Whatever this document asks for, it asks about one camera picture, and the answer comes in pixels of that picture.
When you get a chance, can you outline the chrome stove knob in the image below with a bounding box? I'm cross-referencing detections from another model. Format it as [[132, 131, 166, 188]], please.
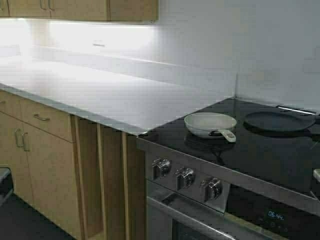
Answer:
[[174, 167, 196, 190], [200, 177, 223, 202], [152, 158, 172, 180]]

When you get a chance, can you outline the left cabinet door handle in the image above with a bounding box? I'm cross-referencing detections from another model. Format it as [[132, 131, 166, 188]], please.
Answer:
[[14, 128, 23, 148]]

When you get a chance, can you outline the right cabinet door handle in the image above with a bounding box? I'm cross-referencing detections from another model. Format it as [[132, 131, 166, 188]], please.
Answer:
[[22, 132, 30, 152]]

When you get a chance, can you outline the black flat griddle pan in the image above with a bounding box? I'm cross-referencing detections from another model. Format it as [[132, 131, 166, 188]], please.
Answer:
[[244, 111, 320, 133]]

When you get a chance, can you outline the stainless steel stove range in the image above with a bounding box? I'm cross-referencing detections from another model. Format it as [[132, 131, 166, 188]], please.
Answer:
[[137, 97, 320, 240]]

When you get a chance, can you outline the cabinet door handle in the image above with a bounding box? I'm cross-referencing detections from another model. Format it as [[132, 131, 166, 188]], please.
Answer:
[[14, 128, 23, 148], [22, 132, 30, 152]]

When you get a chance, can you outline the robot base right corner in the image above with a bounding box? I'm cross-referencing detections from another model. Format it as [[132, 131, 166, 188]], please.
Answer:
[[311, 168, 320, 199]]

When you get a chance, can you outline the right chrome stove knob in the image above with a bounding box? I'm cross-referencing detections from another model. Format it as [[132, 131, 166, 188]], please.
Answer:
[[200, 177, 223, 202]]

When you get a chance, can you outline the metal drawer handle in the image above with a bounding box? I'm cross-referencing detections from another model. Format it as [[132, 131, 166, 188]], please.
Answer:
[[33, 114, 50, 121]]

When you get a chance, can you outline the white frying pan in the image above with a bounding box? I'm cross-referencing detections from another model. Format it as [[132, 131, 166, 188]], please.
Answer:
[[184, 112, 237, 143]]

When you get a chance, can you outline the wooden lower kitchen cabinet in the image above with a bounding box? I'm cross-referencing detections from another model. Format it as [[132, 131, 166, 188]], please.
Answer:
[[0, 90, 147, 240]]

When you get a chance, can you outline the middle chrome stove knob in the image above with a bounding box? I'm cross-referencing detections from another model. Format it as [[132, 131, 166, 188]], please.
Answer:
[[174, 167, 196, 190]]

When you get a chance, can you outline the left chrome stove knob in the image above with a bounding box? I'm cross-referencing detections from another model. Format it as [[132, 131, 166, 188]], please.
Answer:
[[152, 158, 172, 180]]

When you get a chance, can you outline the robot base left corner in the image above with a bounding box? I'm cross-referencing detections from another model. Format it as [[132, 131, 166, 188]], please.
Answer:
[[0, 167, 14, 206]]

